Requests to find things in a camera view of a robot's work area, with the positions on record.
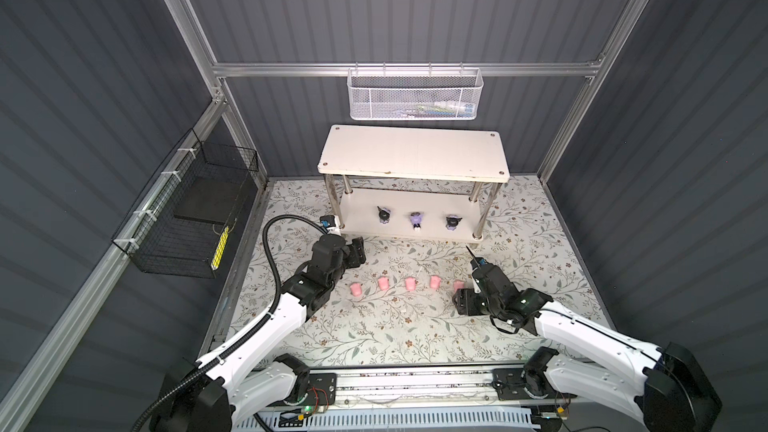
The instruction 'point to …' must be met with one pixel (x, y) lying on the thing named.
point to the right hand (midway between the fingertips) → (465, 300)
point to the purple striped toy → (452, 222)
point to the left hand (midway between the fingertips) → (351, 240)
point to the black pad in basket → (209, 199)
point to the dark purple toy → (383, 215)
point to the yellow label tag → (220, 249)
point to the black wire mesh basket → (179, 223)
